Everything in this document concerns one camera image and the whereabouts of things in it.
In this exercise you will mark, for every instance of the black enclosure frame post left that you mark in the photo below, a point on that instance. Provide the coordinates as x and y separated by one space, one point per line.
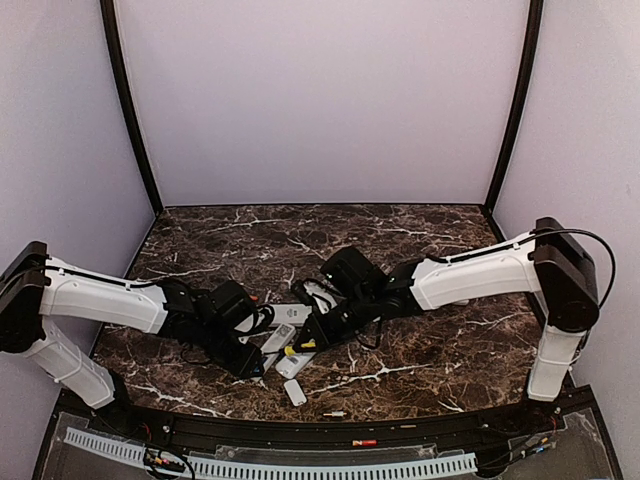
126 101

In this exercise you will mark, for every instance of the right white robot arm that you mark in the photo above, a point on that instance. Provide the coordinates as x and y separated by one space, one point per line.
547 263

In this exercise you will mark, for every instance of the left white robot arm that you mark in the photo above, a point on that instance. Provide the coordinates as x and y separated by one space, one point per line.
37 288

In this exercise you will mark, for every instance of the slim white QR-code remote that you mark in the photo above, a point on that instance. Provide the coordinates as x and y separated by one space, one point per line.
278 340

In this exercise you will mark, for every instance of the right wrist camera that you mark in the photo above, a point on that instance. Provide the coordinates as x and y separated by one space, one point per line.
316 294

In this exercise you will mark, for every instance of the yellow handled screwdriver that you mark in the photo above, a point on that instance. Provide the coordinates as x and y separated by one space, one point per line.
308 347

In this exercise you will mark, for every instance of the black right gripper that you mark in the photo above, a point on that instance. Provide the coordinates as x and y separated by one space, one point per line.
314 327

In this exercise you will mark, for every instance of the white slotted cable duct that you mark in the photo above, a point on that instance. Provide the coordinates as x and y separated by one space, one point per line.
245 463

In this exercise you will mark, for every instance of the white battery cover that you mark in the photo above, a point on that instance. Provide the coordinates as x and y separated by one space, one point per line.
294 392

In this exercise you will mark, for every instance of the white remote with battery bay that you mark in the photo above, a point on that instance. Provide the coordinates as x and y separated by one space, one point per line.
289 367

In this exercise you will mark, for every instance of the wide white remote control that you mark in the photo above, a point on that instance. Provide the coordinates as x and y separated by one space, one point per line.
294 315

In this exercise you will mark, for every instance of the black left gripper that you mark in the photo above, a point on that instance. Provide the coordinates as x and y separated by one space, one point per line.
241 368

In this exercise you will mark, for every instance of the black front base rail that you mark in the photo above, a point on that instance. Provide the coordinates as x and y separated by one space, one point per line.
483 429

